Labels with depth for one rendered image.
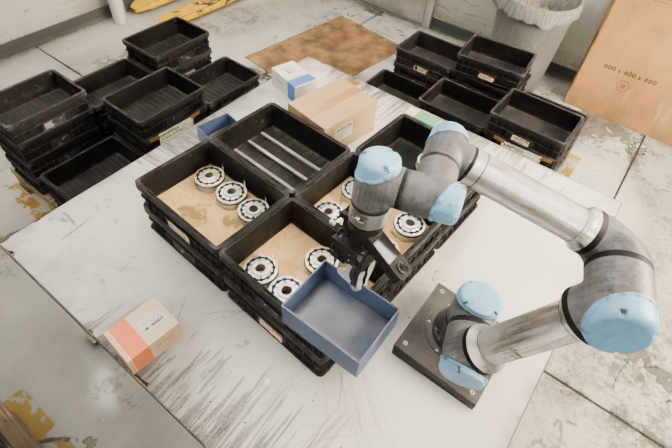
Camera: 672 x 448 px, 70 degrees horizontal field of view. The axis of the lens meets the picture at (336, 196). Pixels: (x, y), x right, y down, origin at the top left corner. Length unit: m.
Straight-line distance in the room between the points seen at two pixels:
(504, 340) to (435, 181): 0.44
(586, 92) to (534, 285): 2.45
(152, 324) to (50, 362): 1.04
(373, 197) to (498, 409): 0.83
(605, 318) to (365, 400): 0.71
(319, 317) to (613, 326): 0.56
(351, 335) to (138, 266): 0.85
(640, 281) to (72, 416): 2.01
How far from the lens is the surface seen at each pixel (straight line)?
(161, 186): 1.67
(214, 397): 1.42
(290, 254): 1.46
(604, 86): 3.96
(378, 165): 0.80
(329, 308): 1.09
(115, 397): 2.28
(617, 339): 0.98
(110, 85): 3.10
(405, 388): 1.43
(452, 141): 0.91
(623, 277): 0.97
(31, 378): 2.44
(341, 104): 1.97
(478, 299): 1.28
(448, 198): 0.82
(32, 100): 2.92
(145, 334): 1.45
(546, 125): 2.80
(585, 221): 1.01
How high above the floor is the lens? 2.01
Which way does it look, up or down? 47 degrees down
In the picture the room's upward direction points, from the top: 5 degrees clockwise
